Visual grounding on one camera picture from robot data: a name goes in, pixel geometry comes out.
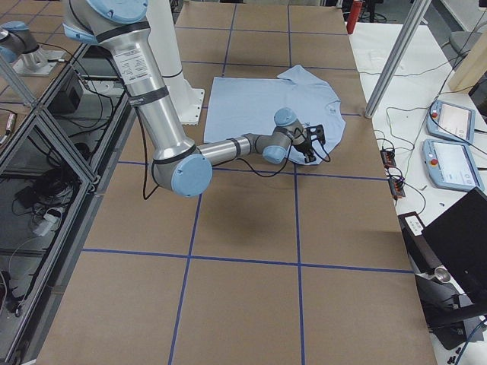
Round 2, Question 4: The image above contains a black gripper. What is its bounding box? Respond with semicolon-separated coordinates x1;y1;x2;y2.
294;139;317;163

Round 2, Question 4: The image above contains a red fire extinguisher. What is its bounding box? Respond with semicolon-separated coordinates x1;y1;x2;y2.
346;0;362;35

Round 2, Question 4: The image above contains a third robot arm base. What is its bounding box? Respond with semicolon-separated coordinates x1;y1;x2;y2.
1;21;59;77

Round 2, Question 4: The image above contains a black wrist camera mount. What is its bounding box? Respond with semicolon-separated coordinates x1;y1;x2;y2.
305;125;326;145

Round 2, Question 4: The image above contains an upper teach pendant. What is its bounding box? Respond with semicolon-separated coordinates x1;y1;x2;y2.
427;100;476;143

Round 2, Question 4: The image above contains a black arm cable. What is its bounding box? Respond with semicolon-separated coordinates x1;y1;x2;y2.
142;109;333;201

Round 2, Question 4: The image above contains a lower usb hub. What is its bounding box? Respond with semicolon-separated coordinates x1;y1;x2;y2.
387;176;406;201

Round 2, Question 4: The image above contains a black camera stand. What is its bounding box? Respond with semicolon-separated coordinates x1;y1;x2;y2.
398;212;486;350

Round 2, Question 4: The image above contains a light blue t-shirt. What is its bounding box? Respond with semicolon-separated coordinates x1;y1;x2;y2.
199;65;345;166

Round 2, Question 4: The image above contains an aluminium frame post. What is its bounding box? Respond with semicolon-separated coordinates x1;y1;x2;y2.
364;0;431;119

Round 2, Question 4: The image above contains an upper usb hub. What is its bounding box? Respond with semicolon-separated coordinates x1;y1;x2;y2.
380;149;396;168

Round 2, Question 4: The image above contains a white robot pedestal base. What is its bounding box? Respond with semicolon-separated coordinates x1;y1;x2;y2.
146;0;205;125

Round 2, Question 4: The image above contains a black laptop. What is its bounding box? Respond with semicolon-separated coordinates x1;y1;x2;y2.
422;188;486;303

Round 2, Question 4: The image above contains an usb hub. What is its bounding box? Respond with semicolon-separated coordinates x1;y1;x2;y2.
387;176;406;201
380;149;396;168

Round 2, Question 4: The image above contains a grey office chair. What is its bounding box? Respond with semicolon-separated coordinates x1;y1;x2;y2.
441;21;486;57

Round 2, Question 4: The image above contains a teach pendant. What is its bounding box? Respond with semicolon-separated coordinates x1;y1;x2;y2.
427;100;476;143
422;139;484;192

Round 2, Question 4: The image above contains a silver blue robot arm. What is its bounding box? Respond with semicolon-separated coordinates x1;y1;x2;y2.
63;1;319;197

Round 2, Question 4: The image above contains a lower teach pendant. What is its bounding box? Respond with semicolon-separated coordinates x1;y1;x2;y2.
422;139;484;192

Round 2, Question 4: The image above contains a black power box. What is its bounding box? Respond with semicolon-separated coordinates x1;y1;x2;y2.
48;74;83;115

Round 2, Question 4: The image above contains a wooden board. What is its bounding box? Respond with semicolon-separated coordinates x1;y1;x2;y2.
448;32;487;93

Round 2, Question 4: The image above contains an aluminium glass enclosure frame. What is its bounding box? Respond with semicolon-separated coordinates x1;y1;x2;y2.
1;46;135;364

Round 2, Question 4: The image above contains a white power strip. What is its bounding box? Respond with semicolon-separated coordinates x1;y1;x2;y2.
33;207;64;236

